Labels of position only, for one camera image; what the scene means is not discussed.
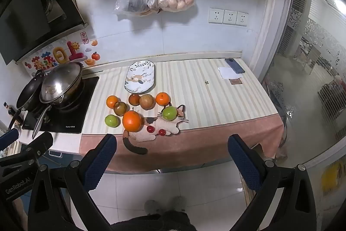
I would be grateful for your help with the small brown card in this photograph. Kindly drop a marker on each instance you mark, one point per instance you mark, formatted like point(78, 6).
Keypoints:
point(235, 81)

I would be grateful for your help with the black frying pan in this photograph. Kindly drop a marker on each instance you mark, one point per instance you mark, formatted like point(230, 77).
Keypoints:
point(27, 95)

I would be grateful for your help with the large reddish-brown apple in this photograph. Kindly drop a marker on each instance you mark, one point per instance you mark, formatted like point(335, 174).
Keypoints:
point(147, 101)

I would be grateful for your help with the steel wok lid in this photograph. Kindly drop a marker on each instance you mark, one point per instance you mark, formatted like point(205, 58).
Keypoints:
point(62, 80)

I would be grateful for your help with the white paper sheet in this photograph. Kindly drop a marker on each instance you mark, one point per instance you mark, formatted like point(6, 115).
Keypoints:
point(225, 74)

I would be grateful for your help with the person's left forearm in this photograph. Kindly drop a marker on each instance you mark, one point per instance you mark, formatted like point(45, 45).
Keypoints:
point(20, 213)

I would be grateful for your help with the pile of brown eggs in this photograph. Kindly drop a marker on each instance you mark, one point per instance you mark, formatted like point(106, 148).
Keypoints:
point(178, 3)

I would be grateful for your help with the glass sliding door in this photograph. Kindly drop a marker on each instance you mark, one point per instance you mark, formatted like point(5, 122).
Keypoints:
point(310, 71)

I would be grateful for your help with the striped table cloth pink hem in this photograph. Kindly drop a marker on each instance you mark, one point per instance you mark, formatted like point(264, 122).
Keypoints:
point(202, 106)

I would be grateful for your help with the small reddish-brown apple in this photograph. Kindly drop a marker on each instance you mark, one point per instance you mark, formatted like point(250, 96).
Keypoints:
point(134, 99)

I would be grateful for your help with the black range hood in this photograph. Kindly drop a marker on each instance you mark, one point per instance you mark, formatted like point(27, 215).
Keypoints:
point(24, 17)

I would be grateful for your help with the blue smartphone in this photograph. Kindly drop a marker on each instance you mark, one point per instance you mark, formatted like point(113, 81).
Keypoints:
point(234, 66)

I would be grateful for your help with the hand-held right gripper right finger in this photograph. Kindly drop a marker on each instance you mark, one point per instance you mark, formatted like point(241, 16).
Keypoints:
point(243, 164)

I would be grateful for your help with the large orange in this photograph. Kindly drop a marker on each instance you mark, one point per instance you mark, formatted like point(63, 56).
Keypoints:
point(132, 120)

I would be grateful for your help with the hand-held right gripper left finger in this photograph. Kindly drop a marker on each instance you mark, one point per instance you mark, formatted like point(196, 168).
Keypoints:
point(100, 162)

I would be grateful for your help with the small orange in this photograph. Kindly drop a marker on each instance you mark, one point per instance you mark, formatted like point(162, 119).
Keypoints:
point(112, 101)
point(162, 99)

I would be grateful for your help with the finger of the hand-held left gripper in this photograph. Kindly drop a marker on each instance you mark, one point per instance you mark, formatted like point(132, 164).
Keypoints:
point(40, 143)
point(8, 136)

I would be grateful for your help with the group of colourful wall stickers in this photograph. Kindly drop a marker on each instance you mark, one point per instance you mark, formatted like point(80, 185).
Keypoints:
point(60, 55)

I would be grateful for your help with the brown-green apple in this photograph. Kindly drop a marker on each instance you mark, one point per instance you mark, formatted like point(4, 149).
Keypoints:
point(120, 108)

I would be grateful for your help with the green apple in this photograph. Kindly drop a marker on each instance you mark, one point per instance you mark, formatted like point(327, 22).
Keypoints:
point(112, 120)
point(169, 113)

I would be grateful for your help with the dark sauce bottle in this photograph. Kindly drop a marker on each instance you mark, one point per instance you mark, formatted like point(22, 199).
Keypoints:
point(8, 109)

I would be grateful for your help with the calico cat shaped mat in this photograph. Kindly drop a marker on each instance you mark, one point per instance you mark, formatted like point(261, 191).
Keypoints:
point(146, 136)

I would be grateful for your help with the black glass stove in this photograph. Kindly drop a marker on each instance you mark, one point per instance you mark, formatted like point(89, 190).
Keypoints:
point(81, 112)

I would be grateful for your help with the white wall socket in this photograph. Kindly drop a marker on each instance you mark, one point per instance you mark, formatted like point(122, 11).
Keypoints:
point(230, 17)
point(242, 18)
point(216, 15)

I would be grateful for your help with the oval floral ceramic plate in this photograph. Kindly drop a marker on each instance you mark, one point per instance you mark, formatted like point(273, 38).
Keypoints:
point(140, 76)

